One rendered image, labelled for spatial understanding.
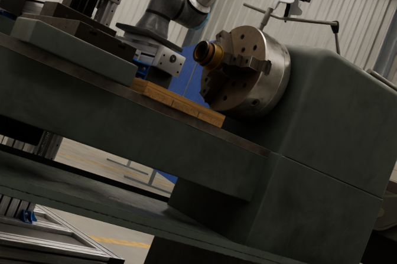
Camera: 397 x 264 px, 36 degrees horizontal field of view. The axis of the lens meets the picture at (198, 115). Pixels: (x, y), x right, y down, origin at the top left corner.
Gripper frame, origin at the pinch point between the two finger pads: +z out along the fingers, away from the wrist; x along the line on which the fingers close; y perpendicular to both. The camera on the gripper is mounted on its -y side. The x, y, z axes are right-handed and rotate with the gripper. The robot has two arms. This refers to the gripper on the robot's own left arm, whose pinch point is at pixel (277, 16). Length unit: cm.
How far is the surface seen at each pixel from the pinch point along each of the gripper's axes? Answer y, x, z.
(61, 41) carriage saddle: -18, -76, 38
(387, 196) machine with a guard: -33, 882, 54
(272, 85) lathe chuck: 11.2, -6.0, 22.9
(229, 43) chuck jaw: -10.6, -3.1, 15.1
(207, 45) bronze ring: -10.6, -17.8, 20.0
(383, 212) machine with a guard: -29, 876, 81
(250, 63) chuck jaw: 4.1, -13.7, 19.6
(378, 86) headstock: 35.5, 27.9, 5.7
